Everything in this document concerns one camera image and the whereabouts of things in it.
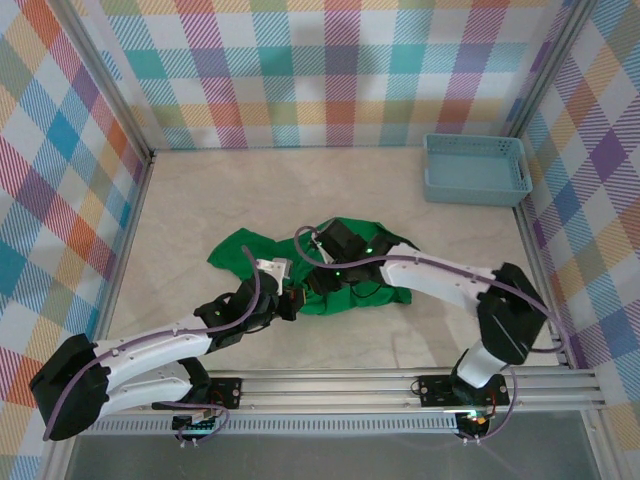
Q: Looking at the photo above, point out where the green t-shirt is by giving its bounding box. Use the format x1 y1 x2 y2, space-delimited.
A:
207 215 421 317

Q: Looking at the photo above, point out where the grey translucent panel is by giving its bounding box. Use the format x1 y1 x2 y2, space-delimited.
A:
64 433 601 480

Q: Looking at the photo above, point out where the light blue plastic basket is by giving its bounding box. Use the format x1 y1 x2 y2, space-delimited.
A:
422 132 534 209

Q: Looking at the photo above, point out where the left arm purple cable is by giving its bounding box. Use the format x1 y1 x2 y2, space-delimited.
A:
43 244 265 447

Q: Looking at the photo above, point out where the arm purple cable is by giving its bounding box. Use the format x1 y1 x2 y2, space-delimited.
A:
43 244 265 447
294 225 561 444

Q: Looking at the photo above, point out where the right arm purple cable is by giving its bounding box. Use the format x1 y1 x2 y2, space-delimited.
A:
294 225 561 444

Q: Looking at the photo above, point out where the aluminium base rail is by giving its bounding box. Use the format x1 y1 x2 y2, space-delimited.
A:
54 368 607 415

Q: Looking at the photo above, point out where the grey slotted cable duct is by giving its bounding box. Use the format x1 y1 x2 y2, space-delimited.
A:
79 417 462 435

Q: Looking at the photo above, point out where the aluminium side rail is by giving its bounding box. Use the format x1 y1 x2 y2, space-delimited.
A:
84 149 157 376
513 203 582 371

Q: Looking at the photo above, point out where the aluminium corner post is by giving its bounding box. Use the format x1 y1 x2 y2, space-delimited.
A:
507 0 599 139
49 0 157 169

